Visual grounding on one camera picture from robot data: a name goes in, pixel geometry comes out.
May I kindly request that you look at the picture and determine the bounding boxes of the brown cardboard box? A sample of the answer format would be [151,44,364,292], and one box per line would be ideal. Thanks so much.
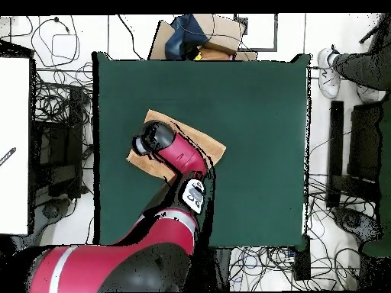
[147,13,257,61]

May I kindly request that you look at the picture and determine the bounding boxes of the blue jeans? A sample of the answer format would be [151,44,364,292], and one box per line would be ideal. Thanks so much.
[165,14,209,60]

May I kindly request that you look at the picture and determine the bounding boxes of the black striped tool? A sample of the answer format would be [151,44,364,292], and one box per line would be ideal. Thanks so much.
[0,146,17,167]

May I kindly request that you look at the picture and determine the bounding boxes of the black chair base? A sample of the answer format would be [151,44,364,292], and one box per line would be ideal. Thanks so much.
[331,206,383,245]

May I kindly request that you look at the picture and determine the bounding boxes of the black upright bar stand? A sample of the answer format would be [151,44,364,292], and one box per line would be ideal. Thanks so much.
[325,100,344,209]

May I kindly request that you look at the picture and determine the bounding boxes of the black rod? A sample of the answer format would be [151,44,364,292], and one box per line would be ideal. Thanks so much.
[358,28,378,44]

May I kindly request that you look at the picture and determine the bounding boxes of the black equipment rack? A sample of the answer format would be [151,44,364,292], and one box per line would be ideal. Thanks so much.
[32,86,85,199]

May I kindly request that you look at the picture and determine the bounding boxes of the black power strip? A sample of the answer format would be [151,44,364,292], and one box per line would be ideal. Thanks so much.
[293,234,312,281]

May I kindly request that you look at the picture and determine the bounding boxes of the grey square floor frame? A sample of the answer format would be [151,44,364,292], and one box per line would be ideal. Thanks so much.
[233,13,279,52]

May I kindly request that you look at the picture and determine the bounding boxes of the dark green covered furniture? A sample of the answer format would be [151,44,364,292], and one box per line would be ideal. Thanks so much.
[361,94,391,257]

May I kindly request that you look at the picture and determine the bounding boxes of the person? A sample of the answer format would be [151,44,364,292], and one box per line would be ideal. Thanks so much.
[316,13,391,105]

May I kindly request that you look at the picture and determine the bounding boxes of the grey chair base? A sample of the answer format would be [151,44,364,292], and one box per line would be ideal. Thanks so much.
[33,198,74,236]

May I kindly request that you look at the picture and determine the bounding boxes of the white board panel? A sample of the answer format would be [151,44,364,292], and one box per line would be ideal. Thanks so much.
[0,56,31,236]

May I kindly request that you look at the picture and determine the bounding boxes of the black box unit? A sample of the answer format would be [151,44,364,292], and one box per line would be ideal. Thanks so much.
[347,103,383,184]

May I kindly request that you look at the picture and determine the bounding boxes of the black looped cable with plug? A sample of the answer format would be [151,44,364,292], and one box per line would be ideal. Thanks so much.
[30,16,81,69]

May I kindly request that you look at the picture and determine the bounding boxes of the dark green table cloth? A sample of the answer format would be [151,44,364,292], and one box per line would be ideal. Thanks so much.
[92,51,312,249]

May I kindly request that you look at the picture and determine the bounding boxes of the tan terry towel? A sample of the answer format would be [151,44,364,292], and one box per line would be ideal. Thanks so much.
[126,108,228,184]

